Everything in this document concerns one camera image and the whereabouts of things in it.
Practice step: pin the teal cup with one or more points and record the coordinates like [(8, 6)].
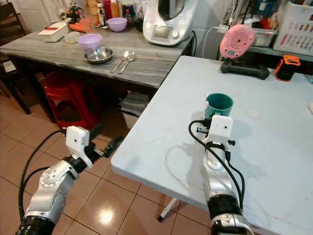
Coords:
[(220, 105)]

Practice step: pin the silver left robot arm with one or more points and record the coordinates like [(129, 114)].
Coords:
[(50, 188)]

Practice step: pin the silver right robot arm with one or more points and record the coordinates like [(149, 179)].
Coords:
[(219, 181)]

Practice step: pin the white storage box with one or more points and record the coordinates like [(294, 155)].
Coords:
[(133, 111)]

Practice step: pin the red plastic stool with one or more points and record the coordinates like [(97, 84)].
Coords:
[(63, 93)]

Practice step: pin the small white round lid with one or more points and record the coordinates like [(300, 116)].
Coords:
[(254, 113)]

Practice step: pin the black device base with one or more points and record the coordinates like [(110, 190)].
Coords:
[(247, 70)]

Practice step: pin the steel spoon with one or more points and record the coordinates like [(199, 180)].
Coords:
[(126, 62), (119, 61)]

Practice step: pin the steel bowl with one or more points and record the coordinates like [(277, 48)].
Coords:
[(99, 55)]

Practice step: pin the white table leg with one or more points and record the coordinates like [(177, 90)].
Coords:
[(167, 209)]

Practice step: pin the large lilac bowl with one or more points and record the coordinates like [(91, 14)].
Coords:
[(90, 41)]

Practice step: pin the pink round device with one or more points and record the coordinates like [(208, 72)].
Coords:
[(237, 41)]

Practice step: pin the small translucent container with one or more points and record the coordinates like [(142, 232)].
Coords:
[(72, 37)]

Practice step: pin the orange and black device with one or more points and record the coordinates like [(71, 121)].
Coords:
[(287, 67)]

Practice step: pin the orange carrots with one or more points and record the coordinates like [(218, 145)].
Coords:
[(76, 27)]

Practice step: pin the white kitchen cooking machine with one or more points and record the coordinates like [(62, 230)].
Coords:
[(168, 27)]

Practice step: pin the white flat box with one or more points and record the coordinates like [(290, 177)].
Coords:
[(54, 32)]

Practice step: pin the clear drinking glass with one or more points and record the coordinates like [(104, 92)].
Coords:
[(88, 23)]

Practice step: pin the small purple bowl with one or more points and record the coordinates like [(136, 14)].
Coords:
[(117, 24)]

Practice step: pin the clear plastic container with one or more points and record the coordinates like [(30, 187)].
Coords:
[(265, 37)]

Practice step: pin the small christmas tree ornament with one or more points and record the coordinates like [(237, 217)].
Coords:
[(74, 13)]

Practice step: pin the dark jar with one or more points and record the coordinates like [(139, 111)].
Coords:
[(128, 14)]

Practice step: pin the red bottle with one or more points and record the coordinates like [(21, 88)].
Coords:
[(106, 9)]

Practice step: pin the orange bottle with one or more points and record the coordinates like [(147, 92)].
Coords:
[(115, 8)]

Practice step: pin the dark wooden chair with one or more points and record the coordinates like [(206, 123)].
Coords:
[(10, 29)]

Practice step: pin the white laundry basket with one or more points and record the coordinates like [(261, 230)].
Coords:
[(294, 29)]

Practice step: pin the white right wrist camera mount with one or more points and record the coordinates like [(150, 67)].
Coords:
[(220, 128)]

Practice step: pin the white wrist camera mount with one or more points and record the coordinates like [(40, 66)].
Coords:
[(77, 141), (220, 128)]

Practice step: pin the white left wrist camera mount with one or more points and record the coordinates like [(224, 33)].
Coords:
[(77, 141)]

